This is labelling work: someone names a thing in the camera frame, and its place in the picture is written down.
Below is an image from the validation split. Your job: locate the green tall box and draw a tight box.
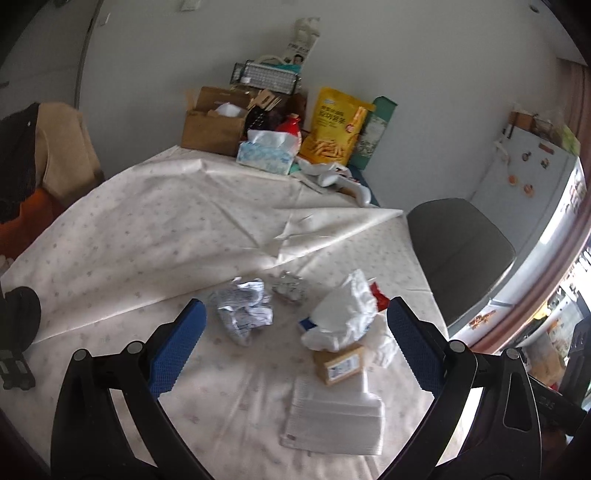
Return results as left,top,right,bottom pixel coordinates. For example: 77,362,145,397
348,96,398,170

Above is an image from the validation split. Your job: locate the white refrigerator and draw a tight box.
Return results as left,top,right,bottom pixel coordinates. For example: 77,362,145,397
449,124,586,345

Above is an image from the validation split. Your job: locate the white plastic bag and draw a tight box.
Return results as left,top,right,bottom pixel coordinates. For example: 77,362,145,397
301,269,399,368

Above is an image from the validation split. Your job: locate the small brown cardboard box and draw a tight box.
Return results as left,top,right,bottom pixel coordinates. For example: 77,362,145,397
312,343,365,386

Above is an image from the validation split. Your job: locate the red white bottle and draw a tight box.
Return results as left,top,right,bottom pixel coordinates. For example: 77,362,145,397
276,113,301,140

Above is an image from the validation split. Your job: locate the blue white wrapper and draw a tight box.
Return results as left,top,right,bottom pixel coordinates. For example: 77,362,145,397
209,278,273,347

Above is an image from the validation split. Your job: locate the yellow snack bag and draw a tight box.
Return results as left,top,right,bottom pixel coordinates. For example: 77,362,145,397
298,87,376,166

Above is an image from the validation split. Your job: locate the white paper bag with face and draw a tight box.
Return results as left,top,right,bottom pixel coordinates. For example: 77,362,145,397
283,17,321,71

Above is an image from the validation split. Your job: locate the white game controller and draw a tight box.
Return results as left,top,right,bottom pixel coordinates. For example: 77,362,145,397
294,157,372,208

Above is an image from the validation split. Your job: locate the blue tissue box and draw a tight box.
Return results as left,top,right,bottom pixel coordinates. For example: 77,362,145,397
236,130,301,176

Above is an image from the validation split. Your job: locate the black tablet stand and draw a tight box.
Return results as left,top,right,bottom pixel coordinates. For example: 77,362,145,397
0,286,41,391

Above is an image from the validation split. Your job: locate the clothes pile on chair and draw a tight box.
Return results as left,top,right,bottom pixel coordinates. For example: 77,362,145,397
1,102,104,259

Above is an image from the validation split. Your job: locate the white floral tablecloth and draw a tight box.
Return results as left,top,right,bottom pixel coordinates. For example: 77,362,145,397
1,148,443,479

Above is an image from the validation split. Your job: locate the blue snack packet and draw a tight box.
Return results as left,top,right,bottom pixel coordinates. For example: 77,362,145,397
298,318,317,333

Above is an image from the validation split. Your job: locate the black knife block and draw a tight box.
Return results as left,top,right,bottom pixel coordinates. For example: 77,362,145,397
242,89,281,137

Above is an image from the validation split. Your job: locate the black wire basket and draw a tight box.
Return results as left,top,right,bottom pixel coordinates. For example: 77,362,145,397
229,61,301,95

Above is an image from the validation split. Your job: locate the open brown cardboard box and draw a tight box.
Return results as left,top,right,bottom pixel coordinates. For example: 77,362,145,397
180,86,252,157

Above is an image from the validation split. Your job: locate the grey dining chair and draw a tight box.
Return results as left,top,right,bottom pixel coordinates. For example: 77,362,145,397
407,198,516,326

